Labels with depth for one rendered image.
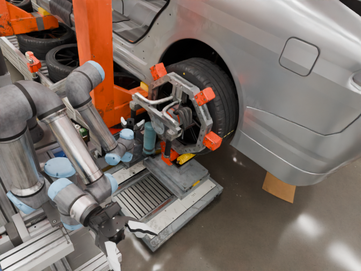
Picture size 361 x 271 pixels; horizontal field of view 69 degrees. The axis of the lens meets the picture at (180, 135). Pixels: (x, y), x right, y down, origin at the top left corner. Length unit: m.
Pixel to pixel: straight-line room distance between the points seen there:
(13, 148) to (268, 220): 2.07
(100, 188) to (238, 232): 1.57
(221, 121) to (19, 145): 1.09
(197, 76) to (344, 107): 0.79
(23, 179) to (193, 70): 1.08
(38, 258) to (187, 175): 1.31
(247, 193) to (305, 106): 1.34
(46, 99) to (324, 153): 1.31
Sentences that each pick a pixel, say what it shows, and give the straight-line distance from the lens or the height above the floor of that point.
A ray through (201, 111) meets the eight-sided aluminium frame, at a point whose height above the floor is 1.03.
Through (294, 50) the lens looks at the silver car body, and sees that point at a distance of 1.43.
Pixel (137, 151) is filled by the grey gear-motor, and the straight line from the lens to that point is 2.22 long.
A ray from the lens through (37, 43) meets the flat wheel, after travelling 3.59.
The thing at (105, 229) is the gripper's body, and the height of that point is 1.25.
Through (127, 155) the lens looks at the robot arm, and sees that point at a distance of 1.52.
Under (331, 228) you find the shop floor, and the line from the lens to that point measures 2.80.
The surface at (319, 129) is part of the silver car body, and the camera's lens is 1.51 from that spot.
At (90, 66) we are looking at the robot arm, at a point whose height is 1.30.
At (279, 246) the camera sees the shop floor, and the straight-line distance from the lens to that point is 2.44.
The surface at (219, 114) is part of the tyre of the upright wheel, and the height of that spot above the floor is 1.02.
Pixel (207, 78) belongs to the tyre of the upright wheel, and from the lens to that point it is 1.67.
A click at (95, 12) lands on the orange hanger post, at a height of 1.41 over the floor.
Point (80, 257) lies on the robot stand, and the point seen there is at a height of 0.21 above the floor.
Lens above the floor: 1.95
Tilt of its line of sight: 42 degrees down
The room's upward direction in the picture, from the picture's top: 11 degrees clockwise
